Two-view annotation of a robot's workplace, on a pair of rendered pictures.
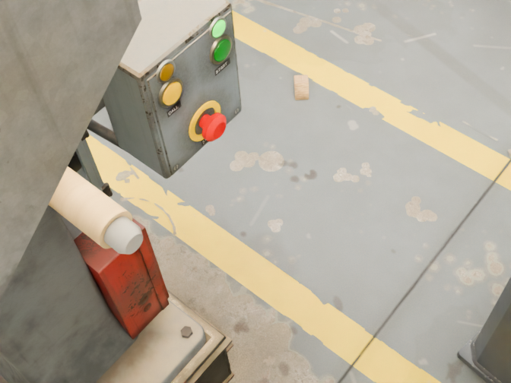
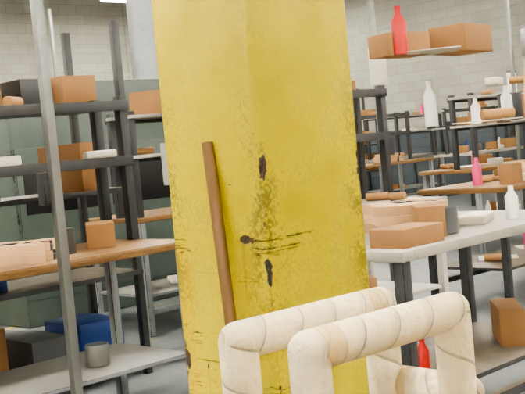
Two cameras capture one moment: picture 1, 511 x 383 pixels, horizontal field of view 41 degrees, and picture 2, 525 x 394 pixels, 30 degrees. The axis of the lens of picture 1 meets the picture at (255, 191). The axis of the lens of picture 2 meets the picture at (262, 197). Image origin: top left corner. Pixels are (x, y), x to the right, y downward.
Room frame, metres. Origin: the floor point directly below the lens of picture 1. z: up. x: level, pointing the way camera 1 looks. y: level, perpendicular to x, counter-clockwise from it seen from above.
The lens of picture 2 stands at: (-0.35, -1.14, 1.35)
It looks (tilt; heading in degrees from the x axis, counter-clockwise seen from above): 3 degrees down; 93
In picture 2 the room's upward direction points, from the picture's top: 5 degrees counter-clockwise
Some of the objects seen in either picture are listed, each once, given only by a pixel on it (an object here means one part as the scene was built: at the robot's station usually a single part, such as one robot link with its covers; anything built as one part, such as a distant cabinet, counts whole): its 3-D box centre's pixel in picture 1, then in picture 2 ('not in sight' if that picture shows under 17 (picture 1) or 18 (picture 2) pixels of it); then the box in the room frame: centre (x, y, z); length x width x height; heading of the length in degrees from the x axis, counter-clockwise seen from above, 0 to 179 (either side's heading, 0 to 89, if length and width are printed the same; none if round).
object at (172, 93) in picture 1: (169, 91); not in sight; (0.57, 0.09, 1.07); 0.03 x 0.01 x 0.03; 136
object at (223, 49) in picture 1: (219, 49); not in sight; (0.64, 0.03, 1.07); 0.03 x 0.01 x 0.03; 136
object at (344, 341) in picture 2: not in sight; (384, 329); (-0.31, -0.36, 1.20); 0.20 x 0.03 x 0.03; 44
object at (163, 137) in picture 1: (125, 83); not in sight; (0.67, 0.16, 0.99); 0.24 x 0.21 x 0.26; 46
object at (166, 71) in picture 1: (167, 72); not in sight; (0.57, 0.09, 1.11); 0.03 x 0.01 x 0.03; 136
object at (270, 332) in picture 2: not in sight; (312, 321); (-0.36, -0.31, 1.20); 0.20 x 0.03 x 0.03; 44
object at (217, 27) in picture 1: (219, 29); not in sight; (0.63, 0.03, 1.11); 0.03 x 0.01 x 0.03; 136
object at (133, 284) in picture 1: (94, 246); not in sight; (0.71, 0.33, 0.49); 0.25 x 0.12 x 0.37; 46
